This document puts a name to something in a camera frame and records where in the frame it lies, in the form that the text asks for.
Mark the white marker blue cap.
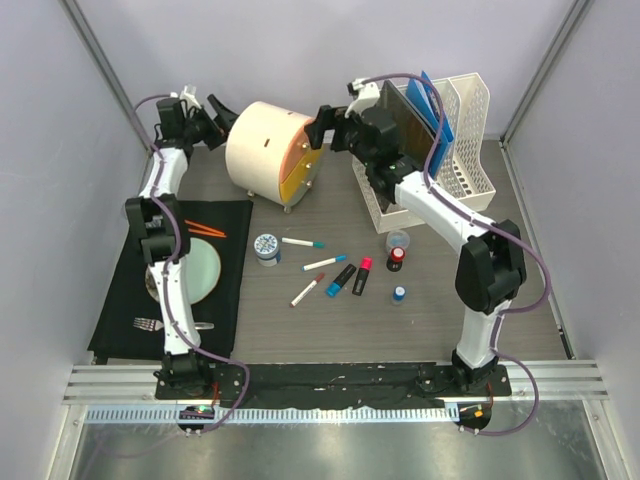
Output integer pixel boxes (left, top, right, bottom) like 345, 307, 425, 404
301, 255, 347, 272

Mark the black mounting rail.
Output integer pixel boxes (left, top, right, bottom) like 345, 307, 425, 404
154, 362, 512, 410

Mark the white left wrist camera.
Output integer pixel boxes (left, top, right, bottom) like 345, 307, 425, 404
169, 84, 202, 109

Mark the white marker green cap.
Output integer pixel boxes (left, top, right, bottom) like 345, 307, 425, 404
281, 237, 325, 249

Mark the black cloth mat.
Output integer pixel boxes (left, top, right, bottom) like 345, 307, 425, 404
88, 200, 253, 360

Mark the white marker red cap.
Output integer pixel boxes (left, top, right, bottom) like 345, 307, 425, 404
289, 272, 325, 308

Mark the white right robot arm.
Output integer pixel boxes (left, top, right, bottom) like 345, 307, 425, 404
305, 105, 526, 395

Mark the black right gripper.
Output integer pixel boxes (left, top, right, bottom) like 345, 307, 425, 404
304, 106, 374, 169

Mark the white slotted cable duct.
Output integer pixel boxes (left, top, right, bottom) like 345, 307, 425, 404
85, 404, 459, 425

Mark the red black stamp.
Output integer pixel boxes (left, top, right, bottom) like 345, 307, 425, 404
386, 246, 406, 272

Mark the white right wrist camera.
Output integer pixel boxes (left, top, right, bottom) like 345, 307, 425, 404
345, 78, 380, 118

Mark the cream perforated file organizer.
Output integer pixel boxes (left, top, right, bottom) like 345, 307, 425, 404
352, 73, 495, 234

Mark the metal spoon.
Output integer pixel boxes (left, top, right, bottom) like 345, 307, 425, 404
132, 317, 215, 332

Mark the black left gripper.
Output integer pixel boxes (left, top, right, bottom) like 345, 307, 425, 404
184, 96, 249, 151

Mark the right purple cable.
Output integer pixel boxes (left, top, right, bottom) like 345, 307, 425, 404
357, 73, 552, 436

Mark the pale green plate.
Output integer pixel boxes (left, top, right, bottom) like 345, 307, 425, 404
143, 237, 222, 305

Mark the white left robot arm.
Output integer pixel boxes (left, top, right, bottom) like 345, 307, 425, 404
125, 85, 237, 399

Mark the blue black highlighter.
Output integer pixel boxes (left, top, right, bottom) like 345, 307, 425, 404
325, 264, 356, 298

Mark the pink black highlighter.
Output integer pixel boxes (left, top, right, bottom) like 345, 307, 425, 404
352, 257, 373, 296

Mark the cream round drawer cabinet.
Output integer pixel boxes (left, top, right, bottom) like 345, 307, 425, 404
225, 101, 323, 213

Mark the blue white round tin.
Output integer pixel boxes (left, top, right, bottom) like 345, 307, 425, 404
253, 233, 281, 267

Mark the clear jar with lid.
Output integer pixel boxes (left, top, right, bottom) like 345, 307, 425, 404
385, 230, 410, 252

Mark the small blue cap bottle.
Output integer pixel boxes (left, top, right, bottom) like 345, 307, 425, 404
392, 285, 406, 304

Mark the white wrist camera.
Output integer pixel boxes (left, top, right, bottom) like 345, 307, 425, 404
345, 78, 380, 118
169, 84, 202, 109

